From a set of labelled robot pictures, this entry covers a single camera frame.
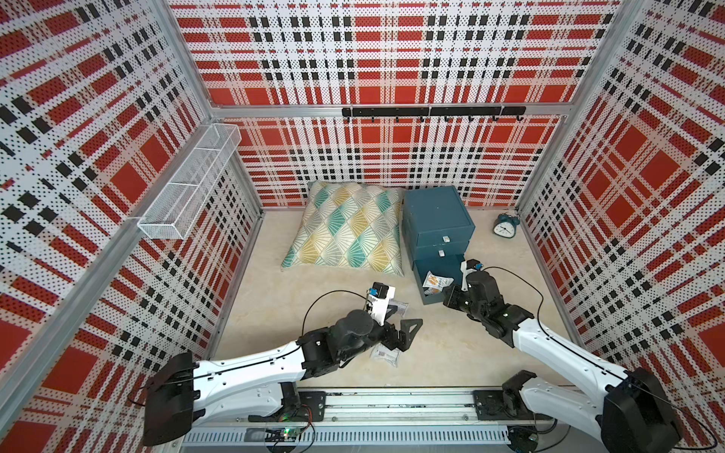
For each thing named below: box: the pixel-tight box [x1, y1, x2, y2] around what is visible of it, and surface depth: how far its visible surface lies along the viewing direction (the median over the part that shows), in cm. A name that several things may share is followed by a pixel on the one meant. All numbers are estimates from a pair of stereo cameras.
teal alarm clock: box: [492, 212, 521, 239], surface depth 110 cm
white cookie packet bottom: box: [370, 343, 403, 368], surface depth 82 cm
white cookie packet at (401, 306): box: [388, 299, 410, 318], surface depth 93 cm
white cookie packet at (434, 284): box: [422, 270, 455, 296], surface depth 87 cm
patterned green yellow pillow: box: [281, 180, 405, 277], surface depth 95 cm
